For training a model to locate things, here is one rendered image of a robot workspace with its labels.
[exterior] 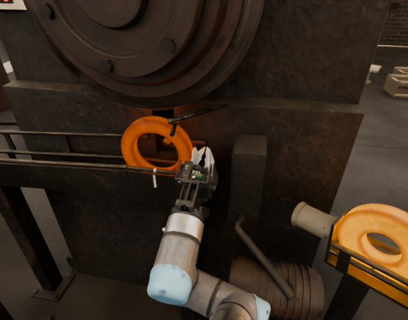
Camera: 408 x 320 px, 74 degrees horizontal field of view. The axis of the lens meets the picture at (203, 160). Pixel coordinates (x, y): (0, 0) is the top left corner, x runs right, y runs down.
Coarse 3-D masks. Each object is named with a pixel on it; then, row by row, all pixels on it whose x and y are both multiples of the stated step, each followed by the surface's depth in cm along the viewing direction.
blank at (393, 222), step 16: (368, 208) 50; (384, 208) 49; (352, 224) 53; (368, 224) 50; (384, 224) 48; (400, 224) 46; (352, 240) 54; (368, 240) 55; (400, 240) 47; (368, 256) 53; (384, 256) 53; (400, 256) 50; (400, 272) 49
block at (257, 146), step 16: (240, 144) 64; (256, 144) 64; (240, 160) 62; (256, 160) 61; (240, 176) 65; (256, 176) 64; (240, 192) 67; (256, 192) 66; (240, 208) 70; (256, 208) 69; (256, 224) 73
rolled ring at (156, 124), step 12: (144, 120) 65; (156, 120) 65; (132, 132) 67; (144, 132) 66; (156, 132) 66; (168, 132) 65; (180, 132) 65; (132, 144) 69; (180, 144) 66; (132, 156) 71; (180, 156) 68; (168, 168) 74
